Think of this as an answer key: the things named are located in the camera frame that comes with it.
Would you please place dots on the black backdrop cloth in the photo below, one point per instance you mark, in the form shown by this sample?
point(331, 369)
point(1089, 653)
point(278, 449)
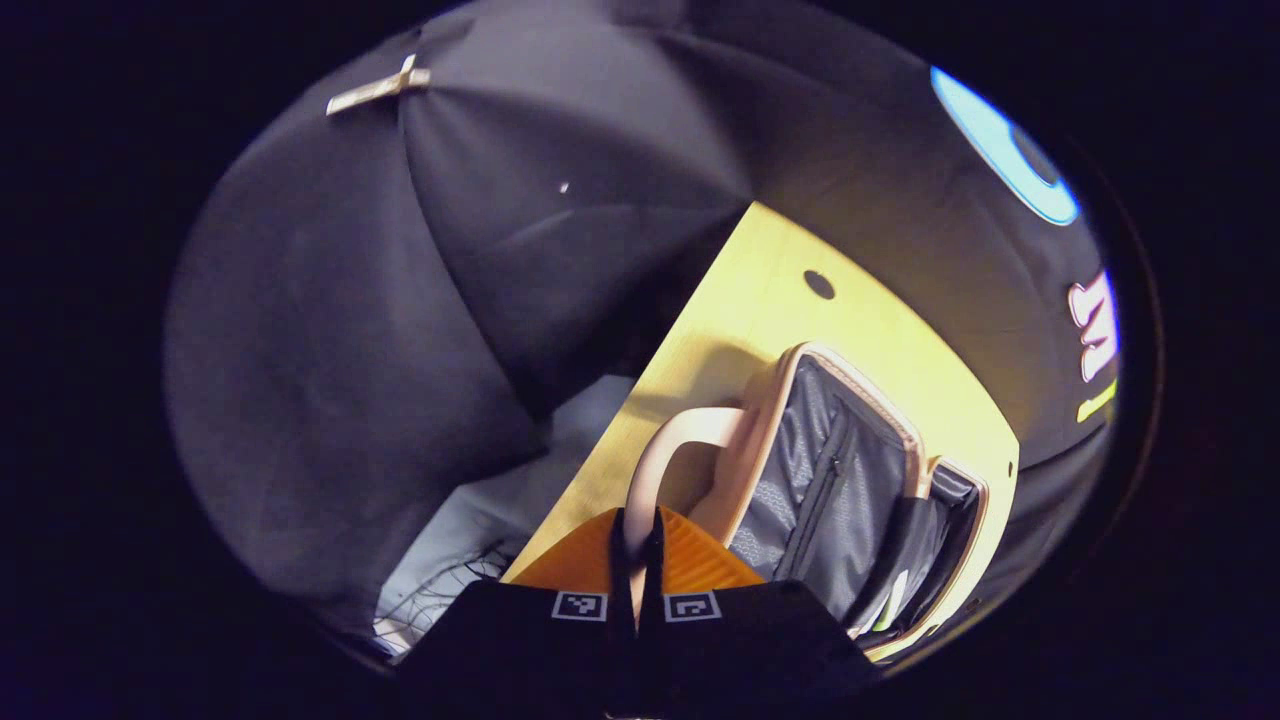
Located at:
point(400, 300)

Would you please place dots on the small pink suitcase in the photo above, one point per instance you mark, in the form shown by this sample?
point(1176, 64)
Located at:
point(830, 470)

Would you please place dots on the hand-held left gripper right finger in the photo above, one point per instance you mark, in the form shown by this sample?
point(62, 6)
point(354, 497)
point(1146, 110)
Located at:
point(652, 560)

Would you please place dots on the pale cloth clip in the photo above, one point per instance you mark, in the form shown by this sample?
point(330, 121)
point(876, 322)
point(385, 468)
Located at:
point(375, 92)

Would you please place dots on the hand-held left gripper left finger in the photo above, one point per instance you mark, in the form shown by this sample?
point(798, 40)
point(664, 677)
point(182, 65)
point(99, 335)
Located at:
point(622, 560)

